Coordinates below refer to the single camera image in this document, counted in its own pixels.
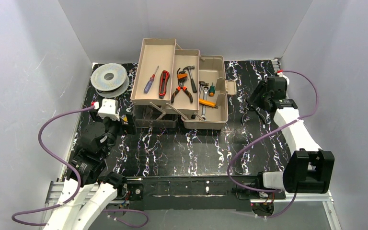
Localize blue handled tool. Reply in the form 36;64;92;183
143;65;160;94

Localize green handled screwdriver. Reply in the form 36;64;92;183
208;83;216;97

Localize steel combination wrench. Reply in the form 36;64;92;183
200;85;209;120

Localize beige plastic tool box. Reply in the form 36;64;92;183
131;38;237;130

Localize orange yellow utility knife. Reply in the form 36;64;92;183
199;99;218;108

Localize red utility knife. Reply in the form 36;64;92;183
159;70;170;99

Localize orange black pliers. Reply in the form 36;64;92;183
171;85;194;104

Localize orange hex key set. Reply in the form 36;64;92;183
176;68;188;87

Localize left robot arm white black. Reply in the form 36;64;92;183
44;112;136;230

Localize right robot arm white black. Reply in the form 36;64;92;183
247;76;335;194

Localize white filament spool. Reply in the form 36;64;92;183
90;63;129;98

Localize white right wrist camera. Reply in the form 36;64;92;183
276;69;290;86

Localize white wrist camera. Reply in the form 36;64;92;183
276;69;290;86
98;98;120;121

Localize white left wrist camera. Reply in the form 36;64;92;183
98;98;120;121

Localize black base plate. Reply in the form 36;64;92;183
118;175;286;211

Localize aluminium frame rail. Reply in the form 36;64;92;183
46;182;342;230

